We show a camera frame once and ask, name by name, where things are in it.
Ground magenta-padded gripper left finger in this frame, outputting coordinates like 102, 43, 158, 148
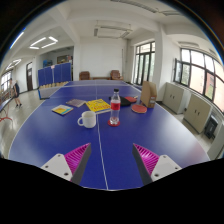
40, 142, 93, 185

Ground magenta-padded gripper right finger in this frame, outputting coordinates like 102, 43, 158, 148
131, 142, 183, 186

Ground clear red-labelled drink bottle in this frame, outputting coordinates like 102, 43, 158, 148
109, 88, 122, 126

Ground white mug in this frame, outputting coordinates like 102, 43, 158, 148
77, 110, 97, 129

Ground blue and yellow book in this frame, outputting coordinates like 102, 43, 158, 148
51, 104, 75, 117

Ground red table tennis paddle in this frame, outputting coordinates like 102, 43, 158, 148
124, 95, 139, 104
130, 103, 148, 115

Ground grey booklet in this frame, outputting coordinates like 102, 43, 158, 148
65, 98, 87, 108

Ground flat round red coaster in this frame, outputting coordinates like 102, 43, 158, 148
107, 119, 121, 128

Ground white cabinets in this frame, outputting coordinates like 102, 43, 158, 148
162, 82, 213, 134

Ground brown cardboard box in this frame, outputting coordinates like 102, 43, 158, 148
140, 80, 158, 109

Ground black paddle case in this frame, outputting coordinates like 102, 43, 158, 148
109, 95, 133, 108

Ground red-legged table tennis table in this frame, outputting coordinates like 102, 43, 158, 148
0, 96, 14, 123

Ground person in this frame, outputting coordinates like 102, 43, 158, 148
8, 78, 23, 109

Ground blue partition screens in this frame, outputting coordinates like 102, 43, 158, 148
37, 62, 74, 88

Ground brown armchair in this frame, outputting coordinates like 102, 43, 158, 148
78, 70, 92, 81
109, 69, 122, 81

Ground dark brown door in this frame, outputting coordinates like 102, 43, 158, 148
25, 61, 34, 92

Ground ceiling lights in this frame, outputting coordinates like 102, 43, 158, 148
6, 28, 59, 71

